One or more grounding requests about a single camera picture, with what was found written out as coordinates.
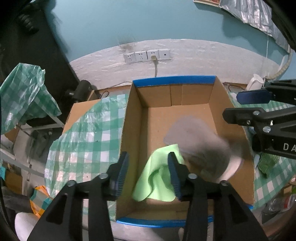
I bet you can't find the grey cloth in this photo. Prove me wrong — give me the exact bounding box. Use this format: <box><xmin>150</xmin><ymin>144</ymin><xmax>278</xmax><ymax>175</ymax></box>
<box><xmin>164</xmin><ymin>116</ymin><xmax>244</xmax><ymax>183</ymax></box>

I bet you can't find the light green cloth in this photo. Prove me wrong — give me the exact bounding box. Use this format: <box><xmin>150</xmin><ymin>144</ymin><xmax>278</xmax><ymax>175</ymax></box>
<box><xmin>132</xmin><ymin>144</ymin><xmax>185</xmax><ymax>202</ymax></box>

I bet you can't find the green bubble wrap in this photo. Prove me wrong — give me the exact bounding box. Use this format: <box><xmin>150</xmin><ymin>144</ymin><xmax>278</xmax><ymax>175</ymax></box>
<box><xmin>257</xmin><ymin>153</ymin><xmax>280</xmax><ymax>178</ymax></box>

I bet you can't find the striped insulated pipe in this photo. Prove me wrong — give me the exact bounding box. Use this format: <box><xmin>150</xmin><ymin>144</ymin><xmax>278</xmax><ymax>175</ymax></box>
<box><xmin>266</xmin><ymin>50</ymin><xmax>293</xmax><ymax>80</ymax></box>

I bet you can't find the white electric kettle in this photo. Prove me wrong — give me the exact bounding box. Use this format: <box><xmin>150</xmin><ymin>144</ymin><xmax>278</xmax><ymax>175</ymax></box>
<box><xmin>245</xmin><ymin>74</ymin><xmax>264</xmax><ymax>91</ymax></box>

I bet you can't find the green checkered tablecloth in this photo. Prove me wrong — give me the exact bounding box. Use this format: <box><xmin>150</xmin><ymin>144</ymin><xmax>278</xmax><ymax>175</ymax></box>
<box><xmin>227</xmin><ymin>92</ymin><xmax>295</xmax><ymax>209</ymax></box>

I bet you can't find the silver foil sheet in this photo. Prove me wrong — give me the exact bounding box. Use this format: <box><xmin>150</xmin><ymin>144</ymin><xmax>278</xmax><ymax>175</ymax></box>
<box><xmin>219</xmin><ymin>0</ymin><xmax>290</xmax><ymax>52</ymax></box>

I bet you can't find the left green checkered plastic sheet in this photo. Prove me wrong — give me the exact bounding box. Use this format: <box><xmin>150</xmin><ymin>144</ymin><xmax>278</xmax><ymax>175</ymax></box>
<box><xmin>43</xmin><ymin>93</ymin><xmax>129</xmax><ymax>220</ymax></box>

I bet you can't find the blue-edged cardboard box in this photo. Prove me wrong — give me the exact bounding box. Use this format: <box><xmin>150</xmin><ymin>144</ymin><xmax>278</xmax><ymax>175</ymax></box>
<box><xmin>115</xmin><ymin>76</ymin><xmax>254</xmax><ymax>227</ymax></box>

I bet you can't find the far left checkered cloth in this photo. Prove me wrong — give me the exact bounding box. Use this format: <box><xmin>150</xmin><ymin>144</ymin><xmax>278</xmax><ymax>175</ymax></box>
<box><xmin>1</xmin><ymin>63</ymin><xmax>62</xmax><ymax>135</ymax></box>

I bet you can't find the grey plug cable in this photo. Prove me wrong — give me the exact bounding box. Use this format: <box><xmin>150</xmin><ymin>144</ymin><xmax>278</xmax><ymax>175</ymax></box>
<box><xmin>150</xmin><ymin>55</ymin><xmax>159</xmax><ymax>77</ymax></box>

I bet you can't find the white wall socket strip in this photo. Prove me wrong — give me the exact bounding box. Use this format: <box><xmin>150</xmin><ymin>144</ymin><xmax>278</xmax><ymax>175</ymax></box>
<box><xmin>123</xmin><ymin>49</ymin><xmax>172</xmax><ymax>64</ymax></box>

